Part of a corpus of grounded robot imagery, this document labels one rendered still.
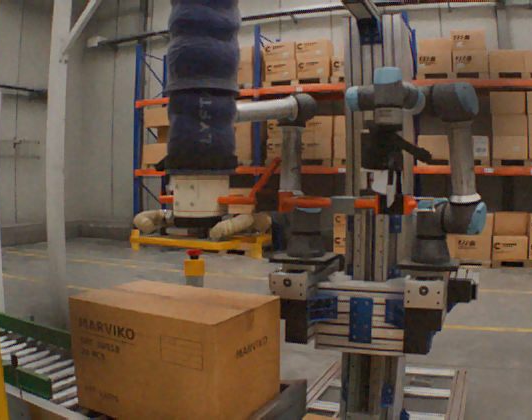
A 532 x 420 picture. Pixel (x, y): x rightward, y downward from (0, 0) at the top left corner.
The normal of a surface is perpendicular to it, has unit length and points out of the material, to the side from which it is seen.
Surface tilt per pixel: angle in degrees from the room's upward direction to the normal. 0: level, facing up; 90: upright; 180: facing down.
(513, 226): 92
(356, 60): 90
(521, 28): 90
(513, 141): 86
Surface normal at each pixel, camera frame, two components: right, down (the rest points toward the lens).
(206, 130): 0.39, -0.25
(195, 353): -0.47, 0.04
